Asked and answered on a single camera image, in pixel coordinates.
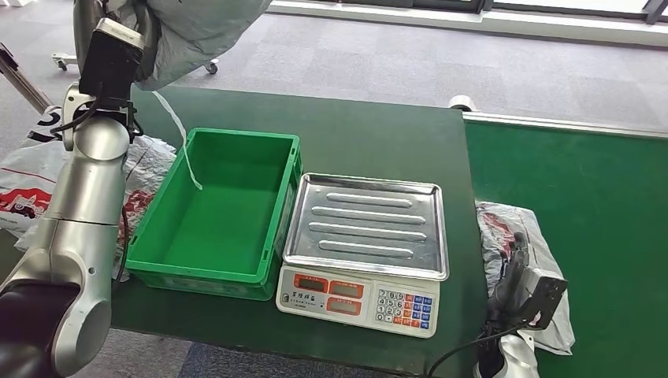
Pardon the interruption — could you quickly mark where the green plastic crate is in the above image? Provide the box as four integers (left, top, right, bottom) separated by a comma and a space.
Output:
124, 128, 304, 303

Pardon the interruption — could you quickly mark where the white window sill ledge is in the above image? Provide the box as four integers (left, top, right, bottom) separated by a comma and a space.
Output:
265, 0, 668, 50

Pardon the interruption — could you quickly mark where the white courier bag black logo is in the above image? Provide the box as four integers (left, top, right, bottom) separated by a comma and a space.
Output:
0, 106, 70, 237

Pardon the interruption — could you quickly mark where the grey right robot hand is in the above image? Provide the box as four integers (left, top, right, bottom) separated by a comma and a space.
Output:
486, 232, 532, 336

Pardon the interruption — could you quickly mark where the silver conveyor side rail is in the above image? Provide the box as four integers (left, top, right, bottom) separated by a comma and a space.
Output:
462, 112, 668, 141

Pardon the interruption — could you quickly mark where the white wheeled metal frame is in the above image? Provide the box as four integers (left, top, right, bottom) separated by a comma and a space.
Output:
50, 52, 220, 76

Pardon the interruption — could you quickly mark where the white conveyor end roller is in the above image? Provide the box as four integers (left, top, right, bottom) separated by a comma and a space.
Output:
447, 95, 477, 113

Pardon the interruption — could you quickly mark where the small grey red-print courier package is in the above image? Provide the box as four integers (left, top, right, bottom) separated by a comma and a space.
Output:
475, 200, 577, 358

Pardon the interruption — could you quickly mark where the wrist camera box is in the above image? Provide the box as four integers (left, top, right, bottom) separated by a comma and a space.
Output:
78, 18, 145, 101
521, 265, 569, 332

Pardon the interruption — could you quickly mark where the electronic scale with steel tray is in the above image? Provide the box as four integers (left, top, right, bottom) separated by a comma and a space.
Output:
275, 172, 451, 339

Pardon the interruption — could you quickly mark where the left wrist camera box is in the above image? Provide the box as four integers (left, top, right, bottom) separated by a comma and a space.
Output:
78, 18, 145, 101

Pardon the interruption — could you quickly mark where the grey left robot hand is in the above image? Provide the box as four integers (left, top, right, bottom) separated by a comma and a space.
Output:
72, 0, 161, 83

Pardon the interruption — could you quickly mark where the dark window frame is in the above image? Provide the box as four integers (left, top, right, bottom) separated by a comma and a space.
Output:
339, 0, 668, 27

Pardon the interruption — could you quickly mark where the crumpled white red-print courier bag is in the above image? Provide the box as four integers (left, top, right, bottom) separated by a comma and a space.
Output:
14, 134, 178, 284

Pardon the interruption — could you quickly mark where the green conveyor belt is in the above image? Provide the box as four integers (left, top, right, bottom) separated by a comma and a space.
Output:
464, 120, 668, 378

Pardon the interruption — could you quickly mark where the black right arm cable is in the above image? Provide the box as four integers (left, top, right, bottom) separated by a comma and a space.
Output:
426, 322, 529, 378

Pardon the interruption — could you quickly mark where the large grey courier bag package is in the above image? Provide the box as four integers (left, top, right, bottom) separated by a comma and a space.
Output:
112, 0, 273, 192

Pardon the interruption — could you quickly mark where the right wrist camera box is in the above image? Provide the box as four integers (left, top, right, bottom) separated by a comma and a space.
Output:
521, 265, 569, 332

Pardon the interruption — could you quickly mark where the dark tripod leg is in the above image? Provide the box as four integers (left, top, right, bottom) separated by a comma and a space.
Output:
0, 43, 54, 117

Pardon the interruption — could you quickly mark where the dark green table cover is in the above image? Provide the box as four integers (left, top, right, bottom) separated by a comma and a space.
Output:
0, 84, 491, 378

